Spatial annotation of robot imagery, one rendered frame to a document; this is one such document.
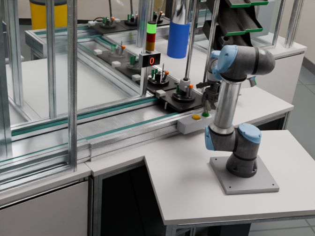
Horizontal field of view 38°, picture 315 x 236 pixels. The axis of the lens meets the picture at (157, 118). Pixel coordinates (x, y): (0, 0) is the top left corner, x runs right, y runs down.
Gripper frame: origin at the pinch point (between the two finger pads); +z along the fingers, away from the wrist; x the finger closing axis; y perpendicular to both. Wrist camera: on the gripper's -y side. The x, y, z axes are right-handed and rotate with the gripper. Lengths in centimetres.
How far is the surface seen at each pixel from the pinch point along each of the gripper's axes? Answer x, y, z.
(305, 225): 86, 32, 99
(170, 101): -9.0, -20.8, 1.8
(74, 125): -81, 0, -12
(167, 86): 2.2, -38.0, 1.8
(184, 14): 59, -95, -22
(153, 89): -8.0, -39.3, 1.8
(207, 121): -1.4, 3.5, 4.4
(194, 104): 2.1, -11.9, 1.8
